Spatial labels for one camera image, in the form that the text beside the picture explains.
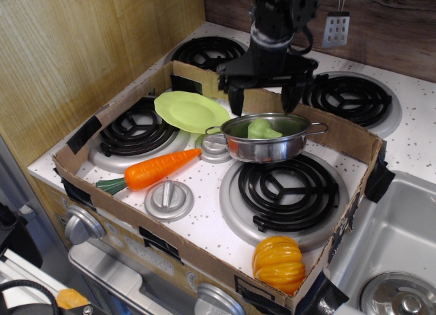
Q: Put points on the orange sponge piece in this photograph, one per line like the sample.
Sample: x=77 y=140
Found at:
x=69 y=298

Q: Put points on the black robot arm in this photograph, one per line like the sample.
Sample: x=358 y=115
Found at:
x=283 y=25

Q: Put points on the middle silver stove knob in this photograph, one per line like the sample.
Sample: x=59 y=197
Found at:
x=214 y=148

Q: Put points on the orange toy carrot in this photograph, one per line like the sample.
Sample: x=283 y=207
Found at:
x=146 y=173

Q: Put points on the hanging slotted metal spatula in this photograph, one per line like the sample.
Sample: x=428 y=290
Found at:
x=336 y=27

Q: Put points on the small steel pan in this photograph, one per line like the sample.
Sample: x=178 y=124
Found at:
x=295 y=130

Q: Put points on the black burner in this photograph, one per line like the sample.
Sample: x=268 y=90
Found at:
x=302 y=198
x=359 y=98
x=137 y=135
x=207 y=52

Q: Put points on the brown cardboard fence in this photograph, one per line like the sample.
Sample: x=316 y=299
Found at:
x=202 y=242

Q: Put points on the rear right black burner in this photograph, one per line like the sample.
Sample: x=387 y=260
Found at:
x=359 y=98

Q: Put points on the rear left black burner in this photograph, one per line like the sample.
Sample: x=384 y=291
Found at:
x=207 y=52

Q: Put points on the front silver stove knob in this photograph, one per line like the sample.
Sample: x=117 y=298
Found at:
x=169 y=201

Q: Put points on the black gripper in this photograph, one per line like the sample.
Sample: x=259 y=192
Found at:
x=262 y=68

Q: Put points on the light green plastic plate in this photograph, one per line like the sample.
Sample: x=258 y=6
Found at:
x=190 y=112

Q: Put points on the orange toy pumpkin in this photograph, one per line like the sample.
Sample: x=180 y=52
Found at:
x=277 y=261

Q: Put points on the left silver oven knob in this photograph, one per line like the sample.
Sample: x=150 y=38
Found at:
x=82 y=226

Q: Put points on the right silver oven knob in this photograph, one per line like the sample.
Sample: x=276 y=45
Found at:
x=214 y=301

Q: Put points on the silver stove knob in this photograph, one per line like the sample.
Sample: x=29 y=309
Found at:
x=169 y=201
x=214 y=148

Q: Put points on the silver oven knob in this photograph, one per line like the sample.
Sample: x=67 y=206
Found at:
x=82 y=226
x=214 y=301

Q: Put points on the front left black burner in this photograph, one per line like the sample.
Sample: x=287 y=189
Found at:
x=137 y=135

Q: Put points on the silver sink drain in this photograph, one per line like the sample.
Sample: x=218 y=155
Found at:
x=397 y=293

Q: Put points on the green toy broccoli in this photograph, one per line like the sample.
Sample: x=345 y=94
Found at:
x=260 y=129

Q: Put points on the black device at left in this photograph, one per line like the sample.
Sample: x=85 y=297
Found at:
x=16 y=237

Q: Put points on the grey toy sink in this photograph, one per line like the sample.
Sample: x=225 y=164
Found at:
x=395 y=234

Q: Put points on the silver oven door handle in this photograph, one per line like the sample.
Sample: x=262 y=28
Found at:
x=118 y=284

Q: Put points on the front right black burner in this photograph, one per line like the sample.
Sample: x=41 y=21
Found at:
x=302 y=198

